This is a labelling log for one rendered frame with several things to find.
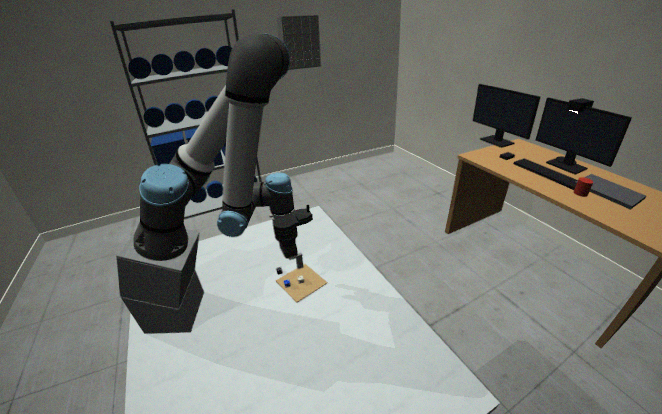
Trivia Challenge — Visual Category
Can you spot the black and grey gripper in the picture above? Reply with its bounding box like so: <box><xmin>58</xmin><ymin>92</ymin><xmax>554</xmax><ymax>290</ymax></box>
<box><xmin>269</xmin><ymin>205</ymin><xmax>313</xmax><ymax>269</ymax></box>

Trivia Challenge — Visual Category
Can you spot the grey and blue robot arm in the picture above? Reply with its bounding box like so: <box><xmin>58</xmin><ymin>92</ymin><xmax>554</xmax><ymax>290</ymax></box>
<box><xmin>133</xmin><ymin>33</ymin><xmax>294</xmax><ymax>261</ymax></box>

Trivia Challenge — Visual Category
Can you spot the tan mat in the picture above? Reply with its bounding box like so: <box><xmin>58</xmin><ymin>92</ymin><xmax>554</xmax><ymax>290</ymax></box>
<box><xmin>275</xmin><ymin>264</ymin><xmax>327</xmax><ymax>303</ymax></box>

